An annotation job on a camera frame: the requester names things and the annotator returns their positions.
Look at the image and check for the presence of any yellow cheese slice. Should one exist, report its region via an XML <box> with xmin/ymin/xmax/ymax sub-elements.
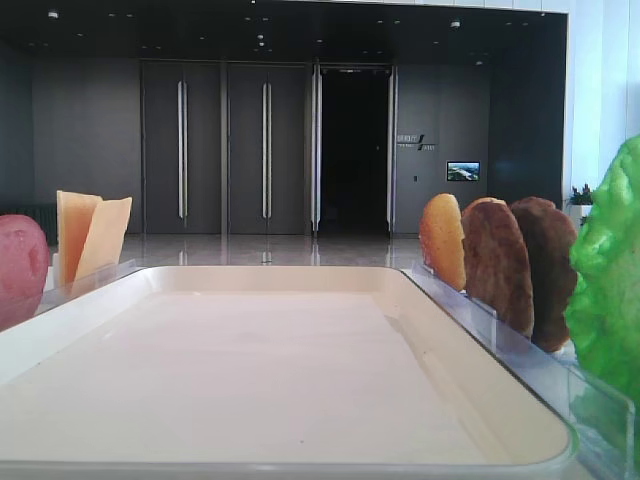
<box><xmin>74</xmin><ymin>197</ymin><xmax>132</xmax><ymax>280</ymax></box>

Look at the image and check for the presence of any dark brown meat patty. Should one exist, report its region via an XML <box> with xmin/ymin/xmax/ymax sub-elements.
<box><xmin>510</xmin><ymin>196</ymin><xmax>577</xmax><ymax>352</ymax></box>

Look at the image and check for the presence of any orange cheese slice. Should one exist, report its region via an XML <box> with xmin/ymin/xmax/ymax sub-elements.
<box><xmin>56</xmin><ymin>190</ymin><xmax>103</xmax><ymax>285</ymax></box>

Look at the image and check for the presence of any green lettuce leaf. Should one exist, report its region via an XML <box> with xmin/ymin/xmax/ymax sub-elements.
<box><xmin>565</xmin><ymin>136</ymin><xmax>639</xmax><ymax>403</ymax></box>

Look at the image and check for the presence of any red tomato slice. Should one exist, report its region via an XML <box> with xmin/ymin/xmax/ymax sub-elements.
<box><xmin>1</xmin><ymin>214</ymin><xmax>50</xmax><ymax>331</ymax></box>

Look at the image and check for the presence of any dark double door middle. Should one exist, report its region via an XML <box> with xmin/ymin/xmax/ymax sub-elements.
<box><xmin>228</xmin><ymin>65</ymin><xmax>306</xmax><ymax>235</ymax></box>

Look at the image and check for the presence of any dark double door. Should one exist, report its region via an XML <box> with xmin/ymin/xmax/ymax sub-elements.
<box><xmin>228</xmin><ymin>65</ymin><xmax>306</xmax><ymax>235</ymax></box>
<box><xmin>142</xmin><ymin>62</ymin><xmax>222</xmax><ymax>234</ymax></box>

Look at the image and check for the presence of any golden bun half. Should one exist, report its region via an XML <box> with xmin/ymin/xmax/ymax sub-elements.
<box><xmin>419</xmin><ymin>193</ymin><xmax>466</xmax><ymax>291</ymax></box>

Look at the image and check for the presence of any dark double door left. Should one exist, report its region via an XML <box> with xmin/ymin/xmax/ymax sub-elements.
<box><xmin>142</xmin><ymin>62</ymin><xmax>222</xmax><ymax>234</ymax></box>

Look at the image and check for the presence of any cream rectangular tray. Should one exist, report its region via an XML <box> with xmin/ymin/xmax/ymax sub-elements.
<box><xmin>1</xmin><ymin>266</ymin><xmax>576</xmax><ymax>479</ymax></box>

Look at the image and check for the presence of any potted plant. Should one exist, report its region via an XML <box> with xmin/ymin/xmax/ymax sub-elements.
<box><xmin>568</xmin><ymin>184</ymin><xmax>593</xmax><ymax>219</ymax></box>

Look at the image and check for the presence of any clear acrylic left rack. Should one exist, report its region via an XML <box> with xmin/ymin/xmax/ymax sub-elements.
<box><xmin>34</xmin><ymin>253</ymin><xmax>141</xmax><ymax>316</ymax></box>

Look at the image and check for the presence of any clear acrylic rack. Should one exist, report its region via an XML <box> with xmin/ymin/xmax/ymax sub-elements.
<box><xmin>403</xmin><ymin>261</ymin><xmax>639</xmax><ymax>479</ymax></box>
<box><xmin>34</xmin><ymin>253</ymin><xmax>141</xmax><ymax>316</ymax></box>

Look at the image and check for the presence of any clear acrylic right rack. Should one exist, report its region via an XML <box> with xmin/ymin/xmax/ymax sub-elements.
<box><xmin>403</xmin><ymin>261</ymin><xmax>639</xmax><ymax>479</ymax></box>

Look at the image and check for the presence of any wall display screen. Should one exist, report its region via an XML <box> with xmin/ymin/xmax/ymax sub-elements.
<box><xmin>446</xmin><ymin>161</ymin><xmax>480</xmax><ymax>182</ymax></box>

